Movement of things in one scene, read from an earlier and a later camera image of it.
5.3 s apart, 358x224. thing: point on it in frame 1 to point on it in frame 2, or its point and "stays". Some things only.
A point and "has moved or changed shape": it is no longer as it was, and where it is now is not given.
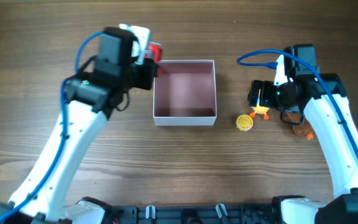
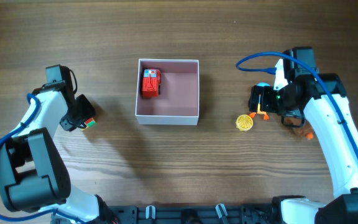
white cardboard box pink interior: (184, 93) has moved or changed shape
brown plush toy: (301, 126) stays
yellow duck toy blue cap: (258, 109) stays
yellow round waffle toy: (244, 122) stays
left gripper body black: (139, 74) to (76, 117)
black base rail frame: (261, 213) stays
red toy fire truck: (156, 48) to (151, 83)
